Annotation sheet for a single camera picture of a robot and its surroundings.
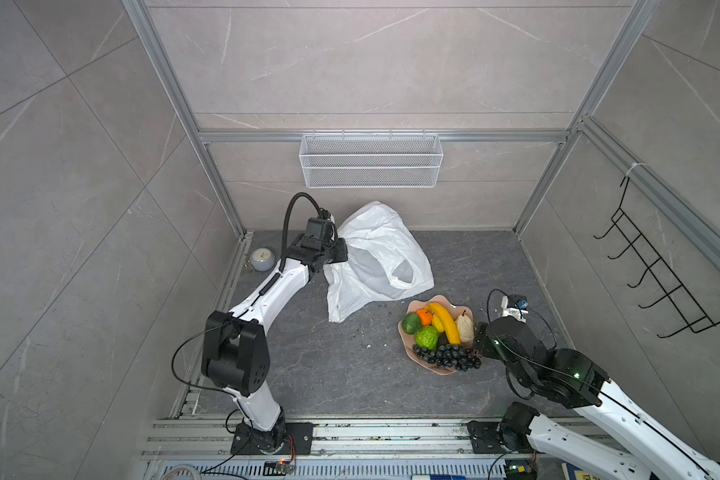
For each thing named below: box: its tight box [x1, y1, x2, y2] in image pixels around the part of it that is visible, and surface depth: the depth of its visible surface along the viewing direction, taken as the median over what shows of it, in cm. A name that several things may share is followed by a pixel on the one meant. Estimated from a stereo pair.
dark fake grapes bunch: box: [412, 344, 482, 372], surface depth 79 cm
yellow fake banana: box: [426, 302, 461, 345], surface depth 85 cm
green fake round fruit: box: [415, 325, 439, 350], surface depth 87 cm
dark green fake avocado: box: [401, 312, 422, 335], surface depth 87 cm
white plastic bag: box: [323, 200, 435, 323], surface depth 87 cm
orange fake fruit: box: [416, 308, 433, 326], surface depth 91 cm
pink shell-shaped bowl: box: [439, 295, 475, 345], surface depth 94 cm
